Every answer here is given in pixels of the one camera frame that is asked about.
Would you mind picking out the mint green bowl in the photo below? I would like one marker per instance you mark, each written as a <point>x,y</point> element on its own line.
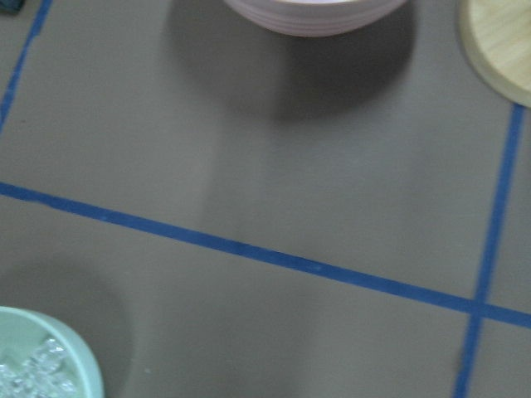
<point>23,329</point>

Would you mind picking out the pink bowl with ice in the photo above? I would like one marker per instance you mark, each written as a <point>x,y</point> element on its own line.
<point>314,18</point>

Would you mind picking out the ice cubes in green bowl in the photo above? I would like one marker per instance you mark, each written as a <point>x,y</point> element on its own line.
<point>43,372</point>

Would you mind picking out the wooden mug stand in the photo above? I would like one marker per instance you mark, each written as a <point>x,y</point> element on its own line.
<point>495,36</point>

